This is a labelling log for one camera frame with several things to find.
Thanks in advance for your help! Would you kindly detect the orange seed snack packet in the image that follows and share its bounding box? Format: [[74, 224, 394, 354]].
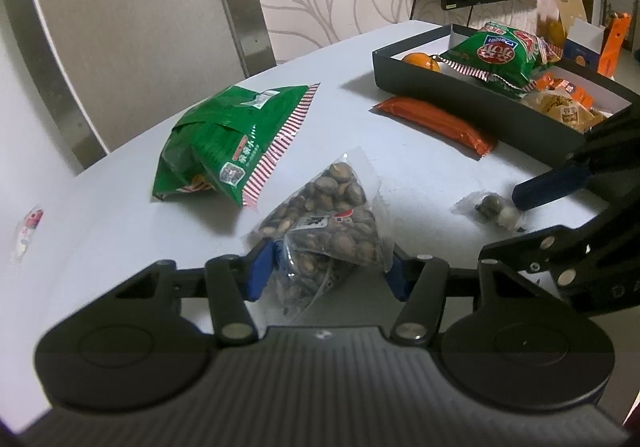
[[532, 72, 596, 105]]

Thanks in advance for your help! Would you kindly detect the clear bag of dark seeds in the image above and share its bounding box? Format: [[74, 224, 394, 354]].
[[242, 147, 396, 318]]

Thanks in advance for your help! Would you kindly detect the small white pink wrapper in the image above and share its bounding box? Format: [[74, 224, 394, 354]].
[[12, 208, 45, 262]]

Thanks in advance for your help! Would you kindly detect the small clear candy bag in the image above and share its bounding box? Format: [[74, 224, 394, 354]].
[[450, 191, 526, 232]]

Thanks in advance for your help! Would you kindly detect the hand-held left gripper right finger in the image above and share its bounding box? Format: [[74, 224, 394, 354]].
[[384, 249, 526, 344]]

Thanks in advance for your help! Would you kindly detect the white and blue box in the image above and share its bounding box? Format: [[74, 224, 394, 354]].
[[565, 20, 603, 68]]

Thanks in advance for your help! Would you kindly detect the grey chair back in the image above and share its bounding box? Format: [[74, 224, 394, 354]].
[[0, 0, 278, 173]]

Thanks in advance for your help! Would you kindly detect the green snack bag striped edge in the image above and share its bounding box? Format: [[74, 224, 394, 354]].
[[151, 83, 321, 209]]

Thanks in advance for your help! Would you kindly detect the black shallow box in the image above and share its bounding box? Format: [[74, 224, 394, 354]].
[[371, 23, 640, 170]]

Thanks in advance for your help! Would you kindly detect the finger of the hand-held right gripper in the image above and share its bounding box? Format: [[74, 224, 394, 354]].
[[511, 111, 640, 210], [477, 192, 640, 318]]

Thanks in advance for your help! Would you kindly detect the beige cardboard box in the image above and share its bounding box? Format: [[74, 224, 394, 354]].
[[537, 0, 588, 53]]

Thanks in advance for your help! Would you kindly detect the long red snack packet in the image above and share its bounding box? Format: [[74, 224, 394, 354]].
[[372, 96, 498, 159]]

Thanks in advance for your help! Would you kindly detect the orange carton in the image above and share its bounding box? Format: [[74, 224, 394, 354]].
[[597, 12, 629, 78]]

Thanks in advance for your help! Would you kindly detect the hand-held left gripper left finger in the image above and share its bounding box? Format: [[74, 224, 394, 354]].
[[115, 239, 281, 348]]

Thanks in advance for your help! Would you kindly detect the green snack bag red label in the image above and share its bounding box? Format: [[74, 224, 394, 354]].
[[435, 22, 563, 98]]

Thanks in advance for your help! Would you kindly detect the beige cracker packet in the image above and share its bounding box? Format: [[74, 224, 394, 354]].
[[522, 92, 608, 133]]

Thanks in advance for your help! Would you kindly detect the mandarin orange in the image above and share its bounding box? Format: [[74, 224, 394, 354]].
[[401, 52, 442, 73]]

